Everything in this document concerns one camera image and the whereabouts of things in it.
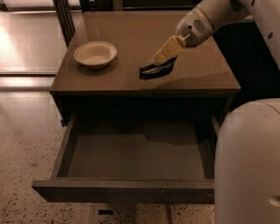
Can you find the grey drawer cabinet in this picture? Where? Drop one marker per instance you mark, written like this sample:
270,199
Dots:
200,86

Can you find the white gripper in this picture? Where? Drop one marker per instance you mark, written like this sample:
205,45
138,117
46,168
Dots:
193,29

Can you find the dark metal pillar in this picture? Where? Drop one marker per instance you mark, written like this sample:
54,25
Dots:
65,19

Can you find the open grey top drawer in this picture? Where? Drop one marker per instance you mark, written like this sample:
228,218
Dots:
168,160

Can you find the white paper bowl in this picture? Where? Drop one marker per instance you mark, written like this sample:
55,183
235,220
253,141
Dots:
95,55

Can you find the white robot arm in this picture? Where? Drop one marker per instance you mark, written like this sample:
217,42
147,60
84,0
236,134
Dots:
247,162

